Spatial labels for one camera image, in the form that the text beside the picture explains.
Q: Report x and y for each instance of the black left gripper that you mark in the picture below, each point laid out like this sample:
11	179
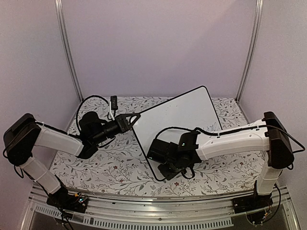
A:
119	120

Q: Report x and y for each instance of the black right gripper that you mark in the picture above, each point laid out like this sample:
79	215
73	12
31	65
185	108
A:
167	174

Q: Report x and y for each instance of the white whiteboard black frame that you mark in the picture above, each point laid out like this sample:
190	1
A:
189	110

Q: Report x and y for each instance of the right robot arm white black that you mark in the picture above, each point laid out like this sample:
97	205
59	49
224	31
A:
267	135

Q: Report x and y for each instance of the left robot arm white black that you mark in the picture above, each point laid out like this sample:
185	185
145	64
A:
27	134

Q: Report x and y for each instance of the floral patterned table mat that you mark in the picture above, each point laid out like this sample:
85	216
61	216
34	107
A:
120	168

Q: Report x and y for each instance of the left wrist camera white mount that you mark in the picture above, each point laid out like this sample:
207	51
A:
112	107

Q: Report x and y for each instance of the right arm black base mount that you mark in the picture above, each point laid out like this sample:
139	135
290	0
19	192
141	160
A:
251	202

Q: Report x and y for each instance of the front aluminium rail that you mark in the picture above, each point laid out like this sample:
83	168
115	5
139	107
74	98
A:
111	212

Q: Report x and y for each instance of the right aluminium frame post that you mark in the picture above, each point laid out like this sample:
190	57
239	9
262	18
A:
251	49

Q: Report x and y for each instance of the aluminium frame post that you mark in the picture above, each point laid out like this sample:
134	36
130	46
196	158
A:
251	49
67	49

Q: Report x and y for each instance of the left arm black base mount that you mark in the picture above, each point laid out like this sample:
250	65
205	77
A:
63	200

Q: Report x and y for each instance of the left aluminium frame post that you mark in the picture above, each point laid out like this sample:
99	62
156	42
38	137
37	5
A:
67	49

